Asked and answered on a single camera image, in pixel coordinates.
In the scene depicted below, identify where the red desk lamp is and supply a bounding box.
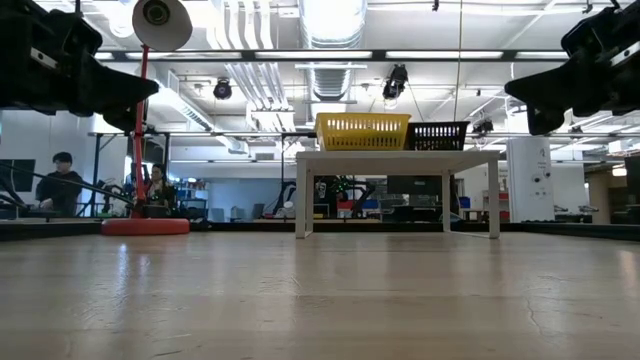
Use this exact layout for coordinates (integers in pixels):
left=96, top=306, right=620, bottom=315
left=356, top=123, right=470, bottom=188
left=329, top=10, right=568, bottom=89
left=100, top=0, right=194, bottom=238

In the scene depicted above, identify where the black plastic basket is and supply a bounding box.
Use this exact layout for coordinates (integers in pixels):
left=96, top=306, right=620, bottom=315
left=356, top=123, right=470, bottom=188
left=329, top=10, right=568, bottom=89
left=403, top=120, right=472, bottom=153

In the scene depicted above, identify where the person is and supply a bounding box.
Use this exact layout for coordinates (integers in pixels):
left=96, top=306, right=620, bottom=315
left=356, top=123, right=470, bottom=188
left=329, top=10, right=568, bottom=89
left=143, top=162, right=177, bottom=210
left=34, top=150, right=87, bottom=218

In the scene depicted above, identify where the silver ventilation duct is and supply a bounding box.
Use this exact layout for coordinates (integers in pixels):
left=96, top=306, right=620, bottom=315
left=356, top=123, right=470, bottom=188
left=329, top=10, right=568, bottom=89
left=298, top=0, right=370, bottom=102

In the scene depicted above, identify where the white perforated metal shelf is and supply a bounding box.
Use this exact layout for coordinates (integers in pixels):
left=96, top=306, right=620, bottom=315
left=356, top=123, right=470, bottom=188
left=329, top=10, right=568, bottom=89
left=294, top=149, right=502, bottom=241

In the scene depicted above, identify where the yellow plastic basket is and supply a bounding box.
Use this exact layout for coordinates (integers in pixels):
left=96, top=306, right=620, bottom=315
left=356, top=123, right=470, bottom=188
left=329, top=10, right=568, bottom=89
left=313, top=111, right=413, bottom=153

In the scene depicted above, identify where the black ceiling-mounted camera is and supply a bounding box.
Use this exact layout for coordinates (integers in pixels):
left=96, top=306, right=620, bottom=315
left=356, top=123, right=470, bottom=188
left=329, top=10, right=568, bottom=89
left=381, top=63, right=411, bottom=102
left=211, top=76, right=234, bottom=102

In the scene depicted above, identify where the white pillar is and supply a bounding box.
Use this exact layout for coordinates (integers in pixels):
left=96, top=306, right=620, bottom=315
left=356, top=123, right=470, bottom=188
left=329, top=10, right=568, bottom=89
left=505, top=136, right=557, bottom=224

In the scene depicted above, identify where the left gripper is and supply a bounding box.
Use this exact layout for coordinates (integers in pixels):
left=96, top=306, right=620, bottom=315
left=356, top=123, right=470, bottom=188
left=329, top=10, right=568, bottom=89
left=0, top=0, right=161, bottom=134

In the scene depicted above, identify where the black monitor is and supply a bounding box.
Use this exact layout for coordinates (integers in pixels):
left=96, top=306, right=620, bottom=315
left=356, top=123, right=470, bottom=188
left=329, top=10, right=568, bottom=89
left=0, top=158, right=38, bottom=194

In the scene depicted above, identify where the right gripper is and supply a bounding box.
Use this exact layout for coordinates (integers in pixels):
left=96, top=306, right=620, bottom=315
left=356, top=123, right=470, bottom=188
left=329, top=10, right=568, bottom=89
left=503, top=0, right=640, bottom=137

